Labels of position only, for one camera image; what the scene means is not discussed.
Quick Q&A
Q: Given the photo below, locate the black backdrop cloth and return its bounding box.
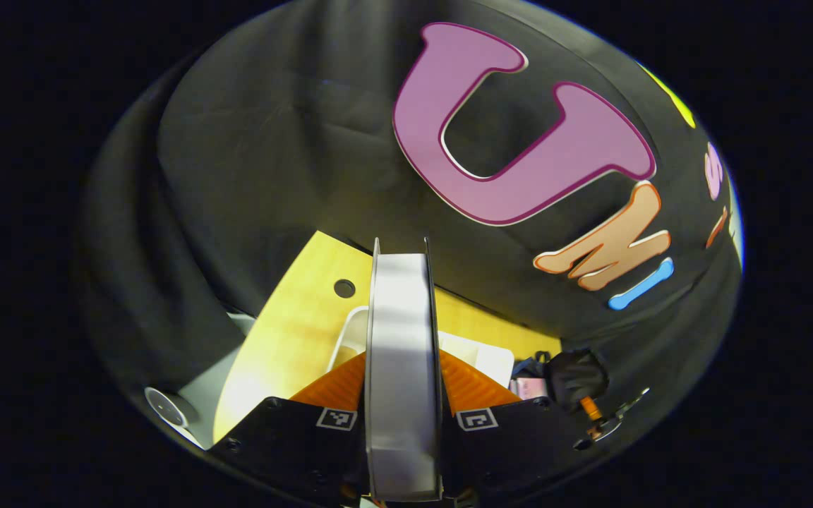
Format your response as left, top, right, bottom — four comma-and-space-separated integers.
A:
78, 0, 745, 424

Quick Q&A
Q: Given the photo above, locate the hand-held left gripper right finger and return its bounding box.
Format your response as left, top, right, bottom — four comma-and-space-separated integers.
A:
438, 349, 594, 503

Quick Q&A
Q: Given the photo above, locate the white round object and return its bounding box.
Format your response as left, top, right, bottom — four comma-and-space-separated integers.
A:
143, 386, 190, 429

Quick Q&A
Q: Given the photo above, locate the dark cover book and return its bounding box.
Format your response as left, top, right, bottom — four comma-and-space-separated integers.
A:
363, 237, 445, 504

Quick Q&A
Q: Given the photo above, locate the blue schoolbag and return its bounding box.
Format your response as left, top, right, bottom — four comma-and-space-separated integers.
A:
511, 347, 610, 413

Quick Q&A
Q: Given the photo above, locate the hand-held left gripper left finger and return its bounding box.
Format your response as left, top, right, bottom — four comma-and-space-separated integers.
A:
207, 351, 369, 508

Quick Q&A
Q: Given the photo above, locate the white plastic bookshelf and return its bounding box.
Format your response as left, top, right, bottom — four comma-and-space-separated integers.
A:
326, 305, 516, 389

